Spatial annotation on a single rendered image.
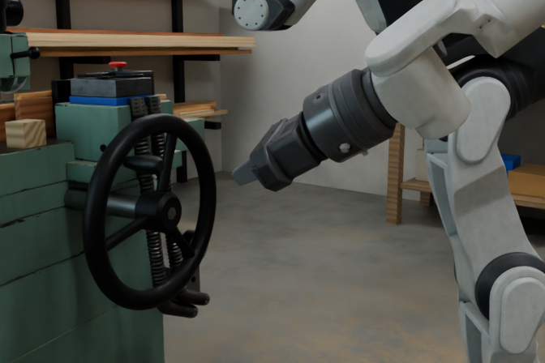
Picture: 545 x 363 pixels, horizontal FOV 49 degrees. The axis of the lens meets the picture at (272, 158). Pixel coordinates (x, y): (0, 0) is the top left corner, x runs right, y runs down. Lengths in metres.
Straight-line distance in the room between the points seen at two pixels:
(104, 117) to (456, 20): 0.56
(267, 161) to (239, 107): 4.32
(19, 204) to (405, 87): 0.59
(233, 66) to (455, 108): 4.39
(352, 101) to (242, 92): 4.33
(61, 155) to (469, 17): 0.65
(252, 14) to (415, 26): 0.69
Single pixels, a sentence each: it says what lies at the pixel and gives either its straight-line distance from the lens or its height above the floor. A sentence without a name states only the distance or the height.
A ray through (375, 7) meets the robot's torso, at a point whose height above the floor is 1.11.
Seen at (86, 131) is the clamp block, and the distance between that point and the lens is 0.99.
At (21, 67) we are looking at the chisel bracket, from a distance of 1.09.
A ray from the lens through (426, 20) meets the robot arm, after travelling 0.63.
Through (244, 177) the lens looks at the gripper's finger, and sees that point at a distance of 0.76.
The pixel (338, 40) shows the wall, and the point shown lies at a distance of 4.45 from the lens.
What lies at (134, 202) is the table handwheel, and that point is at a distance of 0.92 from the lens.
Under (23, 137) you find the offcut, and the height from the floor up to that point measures 0.92.
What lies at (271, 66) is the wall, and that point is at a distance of 4.78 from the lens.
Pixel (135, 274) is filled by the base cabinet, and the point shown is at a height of 0.63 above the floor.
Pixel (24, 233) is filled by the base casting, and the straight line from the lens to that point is 0.97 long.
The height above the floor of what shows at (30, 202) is 0.82.
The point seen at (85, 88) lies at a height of 0.98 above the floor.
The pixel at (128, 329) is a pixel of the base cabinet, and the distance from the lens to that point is 1.19.
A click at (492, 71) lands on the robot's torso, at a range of 1.07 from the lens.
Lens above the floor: 1.05
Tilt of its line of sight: 11 degrees down
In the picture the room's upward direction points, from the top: straight up
